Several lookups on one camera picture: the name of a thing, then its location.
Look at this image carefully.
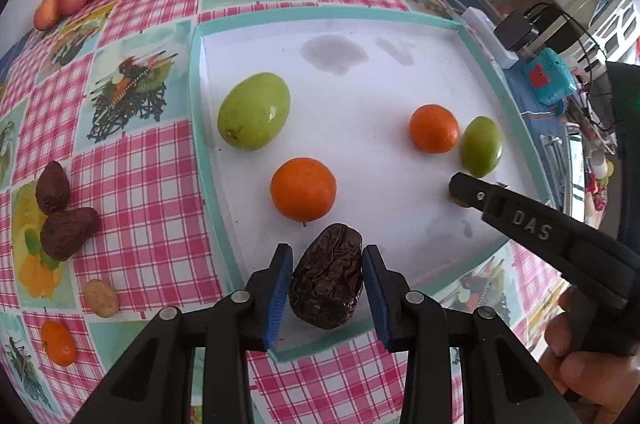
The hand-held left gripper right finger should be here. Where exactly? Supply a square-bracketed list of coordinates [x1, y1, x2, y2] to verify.
[361, 244, 583, 424]

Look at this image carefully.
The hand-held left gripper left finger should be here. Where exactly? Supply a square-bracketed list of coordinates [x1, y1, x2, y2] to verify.
[70, 244, 296, 424]

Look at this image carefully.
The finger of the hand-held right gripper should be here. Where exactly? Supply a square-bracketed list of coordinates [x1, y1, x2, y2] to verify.
[448, 173, 511, 221]

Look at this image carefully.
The green jujube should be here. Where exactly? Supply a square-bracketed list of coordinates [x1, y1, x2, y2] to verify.
[217, 72, 292, 151]
[460, 115, 503, 178]

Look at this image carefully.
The dark brown wrinkled date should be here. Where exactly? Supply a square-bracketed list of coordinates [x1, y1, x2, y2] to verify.
[288, 223, 365, 331]
[35, 161, 71, 216]
[39, 207, 101, 262]

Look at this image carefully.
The orange tangerine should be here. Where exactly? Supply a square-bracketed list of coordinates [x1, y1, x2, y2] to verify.
[409, 104, 461, 154]
[40, 321, 79, 367]
[270, 157, 337, 222]

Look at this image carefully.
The white tray teal rim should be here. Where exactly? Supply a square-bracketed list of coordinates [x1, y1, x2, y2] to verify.
[187, 4, 553, 362]

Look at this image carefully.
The brown longan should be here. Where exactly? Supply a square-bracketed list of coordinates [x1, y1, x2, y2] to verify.
[82, 279, 120, 319]

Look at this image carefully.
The person's right hand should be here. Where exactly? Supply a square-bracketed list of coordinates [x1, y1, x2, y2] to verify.
[540, 287, 640, 424]

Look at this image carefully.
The colourful small clutter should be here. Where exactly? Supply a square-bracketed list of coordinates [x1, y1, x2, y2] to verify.
[580, 104, 621, 225]

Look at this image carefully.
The teal device red label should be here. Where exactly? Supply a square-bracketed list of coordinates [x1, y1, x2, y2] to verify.
[522, 48, 576, 106]

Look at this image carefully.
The white power strip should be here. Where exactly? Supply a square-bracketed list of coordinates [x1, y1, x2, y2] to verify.
[460, 6, 518, 69]

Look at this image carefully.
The black charger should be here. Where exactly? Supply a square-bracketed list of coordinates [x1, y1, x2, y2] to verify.
[494, 3, 568, 53]

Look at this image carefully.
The pink checked tablecloth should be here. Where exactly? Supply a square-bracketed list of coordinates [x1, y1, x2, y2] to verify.
[0, 0, 576, 424]

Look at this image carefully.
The white lattice rack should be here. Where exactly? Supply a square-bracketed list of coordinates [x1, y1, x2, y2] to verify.
[590, 0, 640, 65]

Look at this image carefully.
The small red apple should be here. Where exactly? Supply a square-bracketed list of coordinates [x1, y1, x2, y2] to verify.
[33, 0, 61, 31]

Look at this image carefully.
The black cable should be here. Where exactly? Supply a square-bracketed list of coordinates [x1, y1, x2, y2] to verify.
[522, 2, 621, 130]

